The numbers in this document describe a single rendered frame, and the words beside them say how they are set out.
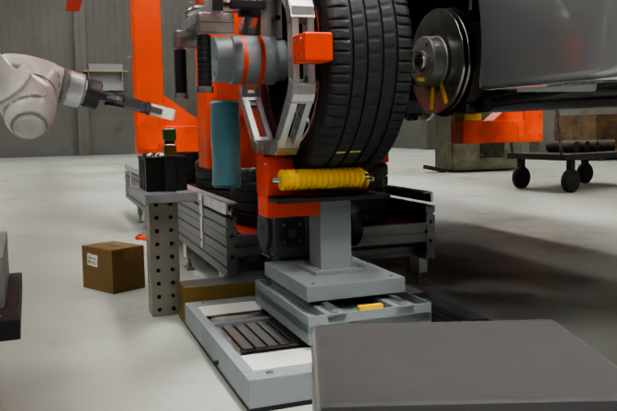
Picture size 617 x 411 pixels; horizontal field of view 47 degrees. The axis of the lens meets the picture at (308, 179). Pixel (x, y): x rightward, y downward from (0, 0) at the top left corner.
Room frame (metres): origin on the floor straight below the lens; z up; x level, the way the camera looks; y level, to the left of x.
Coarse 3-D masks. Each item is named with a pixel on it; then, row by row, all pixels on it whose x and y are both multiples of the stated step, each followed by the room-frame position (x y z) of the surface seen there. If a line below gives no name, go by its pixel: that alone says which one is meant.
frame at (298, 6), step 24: (288, 0) 1.83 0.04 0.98; (240, 24) 2.29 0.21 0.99; (288, 24) 1.84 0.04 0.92; (312, 24) 1.84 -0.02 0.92; (288, 48) 1.85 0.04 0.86; (288, 72) 1.85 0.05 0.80; (312, 72) 1.84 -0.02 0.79; (240, 96) 2.30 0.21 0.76; (288, 96) 1.85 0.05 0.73; (312, 96) 1.84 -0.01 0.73; (264, 120) 2.23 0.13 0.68; (288, 120) 1.88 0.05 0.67; (264, 144) 2.07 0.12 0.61; (288, 144) 1.96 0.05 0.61
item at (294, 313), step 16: (256, 288) 2.26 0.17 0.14; (272, 288) 2.24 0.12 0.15; (272, 304) 2.10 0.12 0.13; (288, 304) 1.95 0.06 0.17; (304, 304) 1.99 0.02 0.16; (320, 304) 1.91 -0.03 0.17; (336, 304) 2.02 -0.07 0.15; (352, 304) 2.02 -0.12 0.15; (368, 304) 1.88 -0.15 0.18; (384, 304) 1.96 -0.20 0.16; (400, 304) 1.91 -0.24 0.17; (416, 304) 1.92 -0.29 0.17; (288, 320) 1.96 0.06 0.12; (304, 320) 1.83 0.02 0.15; (320, 320) 1.82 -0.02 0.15; (336, 320) 1.83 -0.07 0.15; (352, 320) 1.85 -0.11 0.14; (368, 320) 1.86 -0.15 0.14; (384, 320) 1.88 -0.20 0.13; (400, 320) 1.90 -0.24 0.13; (416, 320) 1.91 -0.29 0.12; (304, 336) 1.84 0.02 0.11
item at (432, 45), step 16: (432, 16) 2.23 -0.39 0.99; (448, 16) 2.14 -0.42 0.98; (416, 32) 2.33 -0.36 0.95; (432, 32) 2.23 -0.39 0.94; (448, 32) 2.14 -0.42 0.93; (464, 32) 2.10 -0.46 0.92; (416, 48) 2.24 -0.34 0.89; (432, 48) 2.14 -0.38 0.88; (448, 48) 2.14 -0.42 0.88; (464, 48) 2.07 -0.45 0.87; (432, 64) 2.14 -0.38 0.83; (448, 64) 2.14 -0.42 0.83; (464, 64) 2.07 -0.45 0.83; (416, 80) 2.24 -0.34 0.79; (432, 80) 2.17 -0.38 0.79; (448, 80) 2.14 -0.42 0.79; (464, 80) 2.10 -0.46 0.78; (416, 96) 2.33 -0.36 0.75; (448, 96) 2.15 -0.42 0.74; (432, 112) 2.23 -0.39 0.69
